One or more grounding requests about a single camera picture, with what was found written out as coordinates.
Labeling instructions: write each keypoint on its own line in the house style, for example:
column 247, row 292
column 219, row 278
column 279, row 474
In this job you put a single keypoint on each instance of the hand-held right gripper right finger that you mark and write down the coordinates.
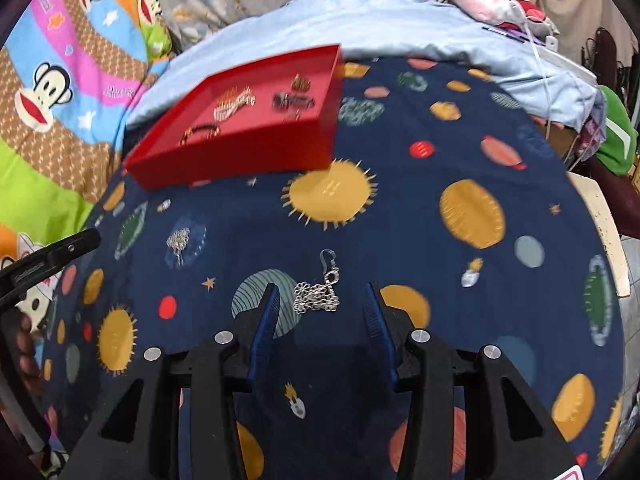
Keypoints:
column 382, row 340

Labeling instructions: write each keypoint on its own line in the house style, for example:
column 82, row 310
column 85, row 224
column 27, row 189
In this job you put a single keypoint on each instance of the person's left hand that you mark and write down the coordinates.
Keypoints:
column 29, row 355

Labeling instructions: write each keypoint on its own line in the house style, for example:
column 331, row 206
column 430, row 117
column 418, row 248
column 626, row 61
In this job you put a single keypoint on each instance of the colourful monkey print blanket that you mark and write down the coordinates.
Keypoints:
column 65, row 60

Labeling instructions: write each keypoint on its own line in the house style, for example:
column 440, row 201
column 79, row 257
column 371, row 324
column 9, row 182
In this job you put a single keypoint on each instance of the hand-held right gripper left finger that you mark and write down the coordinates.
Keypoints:
column 262, row 340

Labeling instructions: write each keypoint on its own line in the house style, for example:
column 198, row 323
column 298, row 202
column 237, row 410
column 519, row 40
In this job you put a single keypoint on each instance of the silver wrist watch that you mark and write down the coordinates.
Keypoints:
column 292, row 101

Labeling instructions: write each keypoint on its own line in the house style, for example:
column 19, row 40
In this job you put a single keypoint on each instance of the pink cartoon pillow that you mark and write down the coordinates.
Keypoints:
column 480, row 0

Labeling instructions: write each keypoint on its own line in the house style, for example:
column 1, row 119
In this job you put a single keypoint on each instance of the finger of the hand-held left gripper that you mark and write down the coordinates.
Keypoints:
column 55, row 260

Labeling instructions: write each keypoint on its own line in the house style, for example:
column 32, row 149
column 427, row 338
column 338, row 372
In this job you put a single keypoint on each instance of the navy planet print blanket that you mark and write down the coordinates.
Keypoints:
column 400, row 210

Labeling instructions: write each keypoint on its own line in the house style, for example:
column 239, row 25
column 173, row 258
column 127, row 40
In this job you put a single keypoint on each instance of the green cloth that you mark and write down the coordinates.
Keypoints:
column 617, row 130

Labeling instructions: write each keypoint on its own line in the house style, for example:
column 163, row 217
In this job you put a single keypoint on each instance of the red cardboard box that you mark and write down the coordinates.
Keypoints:
column 240, row 155

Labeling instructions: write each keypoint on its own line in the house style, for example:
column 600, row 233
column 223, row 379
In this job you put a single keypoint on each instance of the light blue quilt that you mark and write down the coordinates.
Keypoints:
column 400, row 25

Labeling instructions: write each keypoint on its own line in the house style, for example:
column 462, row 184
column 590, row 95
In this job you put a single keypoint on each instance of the gold wrist watch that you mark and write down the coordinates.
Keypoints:
column 300, row 82

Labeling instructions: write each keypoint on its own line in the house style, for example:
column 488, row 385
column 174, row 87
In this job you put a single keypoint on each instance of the dark wooden chair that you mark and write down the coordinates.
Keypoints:
column 605, row 55

